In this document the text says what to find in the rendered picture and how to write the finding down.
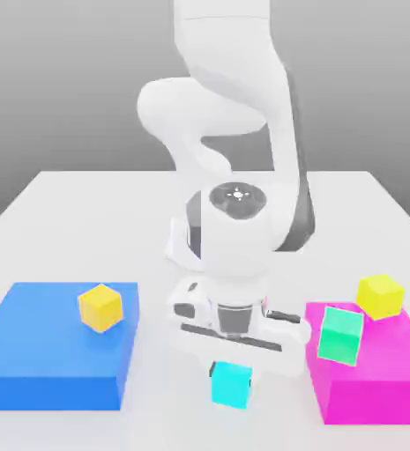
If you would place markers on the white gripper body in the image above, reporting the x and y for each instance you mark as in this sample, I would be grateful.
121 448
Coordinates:
289 338

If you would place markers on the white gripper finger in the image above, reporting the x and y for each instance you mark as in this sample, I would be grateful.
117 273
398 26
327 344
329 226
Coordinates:
211 369
250 382

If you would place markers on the small cyan cube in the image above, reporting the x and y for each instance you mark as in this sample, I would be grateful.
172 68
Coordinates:
231 385

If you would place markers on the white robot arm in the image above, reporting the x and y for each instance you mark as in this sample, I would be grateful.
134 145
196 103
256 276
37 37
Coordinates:
232 105

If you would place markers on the small green cube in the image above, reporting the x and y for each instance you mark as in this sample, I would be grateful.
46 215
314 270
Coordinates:
339 338

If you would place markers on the small lemon yellow cube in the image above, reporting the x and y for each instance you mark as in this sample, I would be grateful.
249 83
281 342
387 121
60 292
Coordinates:
381 297

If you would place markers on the small orange-yellow cube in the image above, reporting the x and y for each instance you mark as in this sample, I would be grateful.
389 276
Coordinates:
100 310

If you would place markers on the large magenta box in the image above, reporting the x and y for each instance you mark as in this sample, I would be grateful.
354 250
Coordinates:
384 384

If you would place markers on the large blue box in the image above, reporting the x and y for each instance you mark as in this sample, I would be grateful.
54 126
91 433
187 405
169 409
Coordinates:
46 348

